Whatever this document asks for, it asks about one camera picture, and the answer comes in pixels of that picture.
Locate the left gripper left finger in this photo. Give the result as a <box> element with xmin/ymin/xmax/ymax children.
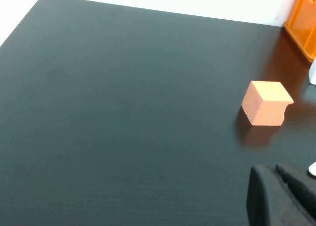
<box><xmin>246</xmin><ymin>164</ymin><xmax>316</xmax><ymax>226</ymax></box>

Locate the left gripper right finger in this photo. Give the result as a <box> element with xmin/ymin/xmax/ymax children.
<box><xmin>275</xmin><ymin>163</ymin><xmax>316</xmax><ymax>217</ymax></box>

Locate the orange plastic cutlery holder crate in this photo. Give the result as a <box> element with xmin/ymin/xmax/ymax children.
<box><xmin>283</xmin><ymin>0</ymin><xmax>316</xmax><ymax>63</ymax></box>

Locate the salmon orange foam cube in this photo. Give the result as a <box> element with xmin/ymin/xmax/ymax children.
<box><xmin>241</xmin><ymin>81</ymin><xmax>295</xmax><ymax>127</ymax></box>

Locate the white foam cube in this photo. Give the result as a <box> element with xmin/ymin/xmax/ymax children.
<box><xmin>308</xmin><ymin>59</ymin><xmax>316</xmax><ymax>85</ymax></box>

